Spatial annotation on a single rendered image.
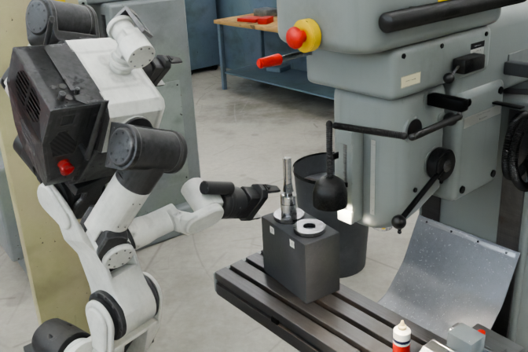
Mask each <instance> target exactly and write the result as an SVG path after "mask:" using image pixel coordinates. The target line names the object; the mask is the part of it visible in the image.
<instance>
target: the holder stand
mask: <svg viewBox="0 0 528 352"><path fill-rule="evenodd" d="M262 243H263V258H264V270H265V271H266V272H267V273H268V274H269V275H270V276H272V277H273V278H274V279H276V280H277V281H278V282H280V283H281V284H282V285H284V286H285V287H286V288H287V289H288V290H289V291H290V292H292V293H293V294H294V295H296V296H297V297H298V298H300V299H301V300H302V301H303V302H304V303H306V304H308V303H311V302H313V301H315V300H317V299H320V298H322V297H324V296H326V295H329V294H331V293H333V292H336V291H338V290H339V232H338V231H336V230H334V229H333V228H331V227H330V226H328V225H326V224H324V223H323V222H322V221H319V220H317V219H316V218H314V217H313V216H311V215H309V214H307V213H306V212H305V211H303V210H302V209H300V208H297V215H295V216H293V217H284V216H283V215H281V209H280V208H279V209H277V210H275V211H274V212H273V213H270V214H266V215H263V216H262Z"/></svg>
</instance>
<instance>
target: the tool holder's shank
mask: <svg viewBox="0 0 528 352"><path fill-rule="evenodd" d="M283 173H284V186H283V192H284V194H285V195H286V196H290V195H291V194H292V192H294V189H293V185H292V158H291V157H288V156H284V157H283Z"/></svg>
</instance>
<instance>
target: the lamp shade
mask: <svg viewBox="0 0 528 352"><path fill-rule="evenodd" d="M332 176H333V177H332V178H328V177H327V175H324V176H323V177H321V178H318V179H317V180H316V182H315V185H314V187H313V206H314V207H315V208H316V209H318V210H320V211H341V210H342V209H344V208H346V207H347V187H346V186H345V183H344V180H343V179H341V178H339V177H337V176H335V175H332Z"/></svg>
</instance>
